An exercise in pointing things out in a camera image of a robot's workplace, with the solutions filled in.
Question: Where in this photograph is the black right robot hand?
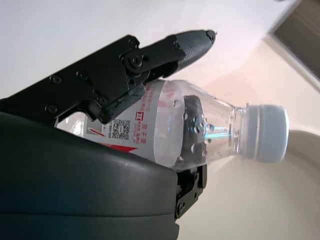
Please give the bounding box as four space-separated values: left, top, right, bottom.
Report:
0 29 217 240

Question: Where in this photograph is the clear plastic water bottle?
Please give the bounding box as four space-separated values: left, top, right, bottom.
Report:
56 79 290 169

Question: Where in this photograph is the dark brown door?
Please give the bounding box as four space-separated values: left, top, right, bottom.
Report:
268 0 320 88

